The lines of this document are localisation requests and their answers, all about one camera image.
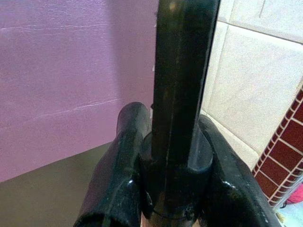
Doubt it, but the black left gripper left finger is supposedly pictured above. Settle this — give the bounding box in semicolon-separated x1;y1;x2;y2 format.
73;101;152;227

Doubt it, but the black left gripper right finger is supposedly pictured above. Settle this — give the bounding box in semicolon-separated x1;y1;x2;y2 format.
198;114;288;227

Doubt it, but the black broom handle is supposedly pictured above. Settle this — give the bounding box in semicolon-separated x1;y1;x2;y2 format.
139;0;221;223

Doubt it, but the pink cloth item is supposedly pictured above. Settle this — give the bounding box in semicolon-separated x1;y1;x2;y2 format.
285;184;303;207

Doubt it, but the purple panel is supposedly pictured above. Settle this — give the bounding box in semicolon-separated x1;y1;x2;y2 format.
0;0;159;183

